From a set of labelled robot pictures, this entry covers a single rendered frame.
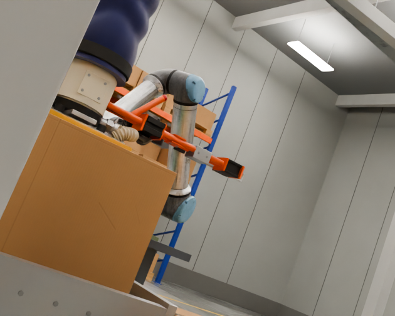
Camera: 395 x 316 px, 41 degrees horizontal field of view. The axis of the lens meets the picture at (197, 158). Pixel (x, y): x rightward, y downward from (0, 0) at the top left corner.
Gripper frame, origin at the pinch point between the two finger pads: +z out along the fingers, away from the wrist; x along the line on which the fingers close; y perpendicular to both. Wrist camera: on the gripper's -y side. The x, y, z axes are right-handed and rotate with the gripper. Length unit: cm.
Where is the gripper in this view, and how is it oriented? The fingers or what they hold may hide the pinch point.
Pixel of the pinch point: (155, 130)
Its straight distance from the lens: 180.7
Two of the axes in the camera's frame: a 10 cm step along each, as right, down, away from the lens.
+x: 3.6, -9.2, 1.6
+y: -8.0, -3.9, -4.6
